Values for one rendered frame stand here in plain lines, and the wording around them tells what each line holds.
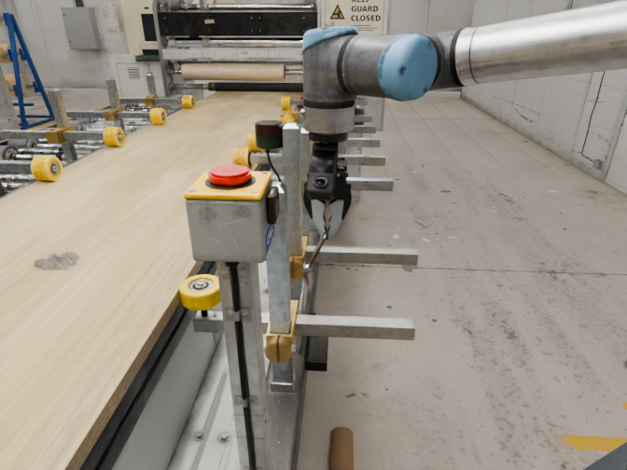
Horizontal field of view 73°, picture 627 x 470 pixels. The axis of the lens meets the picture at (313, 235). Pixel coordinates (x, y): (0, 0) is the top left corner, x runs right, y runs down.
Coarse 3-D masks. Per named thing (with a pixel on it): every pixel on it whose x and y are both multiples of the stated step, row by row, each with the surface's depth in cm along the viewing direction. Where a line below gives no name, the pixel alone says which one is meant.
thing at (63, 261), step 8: (48, 256) 90; (56, 256) 90; (64, 256) 89; (72, 256) 92; (80, 256) 93; (40, 264) 89; (48, 264) 88; (56, 264) 89; (64, 264) 89; (72, 264) 89
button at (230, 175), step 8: (216, 168) 40; (224, 168) 40; (232, 168) 40; (240, 168) 40; (216, 176) 39; (224, 176) 38; (232, 176) 38; (240, 176) 39; (248, 176) 39; (216, 184) 39; (224, 184) 38; (232, 184) 38; (240, 184) 39
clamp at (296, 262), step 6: (306, 240) 107; (306, 246) 106; (294, 258) 99; (300, 258) 99; (294, 264) 98; (300, 264) 98; (294, 270) 98; (300, 270) 98; (294, 276) 99; (300, 276) 99
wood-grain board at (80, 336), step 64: (192, 128) 213; (64, 192) 130; (128, 192) 130; (0, 256) 93; (128, 256) 93; (0, 320) 73; (64, 320) 73; (128, 320) 73; (0, 384) 60; (64, 384) 60; (128, 384) 63; (0, 448) 51; (64, 448) 51
